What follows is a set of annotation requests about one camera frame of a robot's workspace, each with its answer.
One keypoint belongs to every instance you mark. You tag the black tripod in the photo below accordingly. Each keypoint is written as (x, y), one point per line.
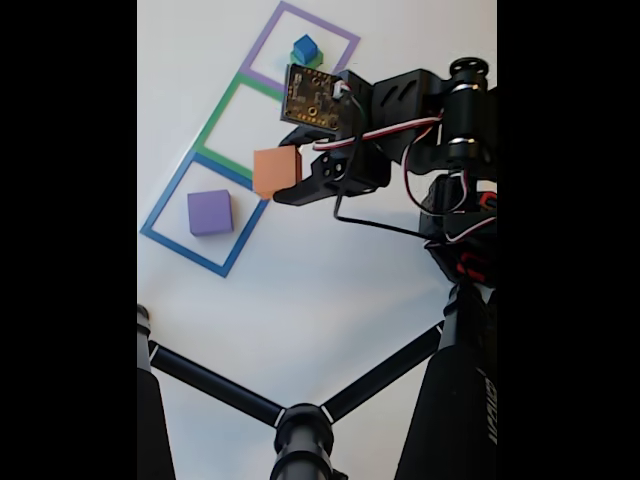
(300, 435)

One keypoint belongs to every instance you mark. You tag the green square frame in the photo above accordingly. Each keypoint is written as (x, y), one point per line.
(215, 120)

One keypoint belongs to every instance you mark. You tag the purple block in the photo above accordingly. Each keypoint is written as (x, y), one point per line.
(210, 212)

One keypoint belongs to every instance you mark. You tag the gripper camera board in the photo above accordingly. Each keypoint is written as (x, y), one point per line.
(315, 97)

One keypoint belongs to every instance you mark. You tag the small blue cube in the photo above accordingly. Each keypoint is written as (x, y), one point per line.
(305, 48)

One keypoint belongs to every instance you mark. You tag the orange cube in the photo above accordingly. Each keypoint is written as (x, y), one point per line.
(275, 170)

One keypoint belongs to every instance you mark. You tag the red black table clamp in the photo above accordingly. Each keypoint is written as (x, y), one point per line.
(470, 265)

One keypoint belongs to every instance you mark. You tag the blue square frame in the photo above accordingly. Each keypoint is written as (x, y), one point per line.
(200, 255)

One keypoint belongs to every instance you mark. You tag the purple square frame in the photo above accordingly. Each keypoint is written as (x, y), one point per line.
(265, 45)

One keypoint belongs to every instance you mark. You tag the green cube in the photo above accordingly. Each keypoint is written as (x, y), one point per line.
(316, 60)

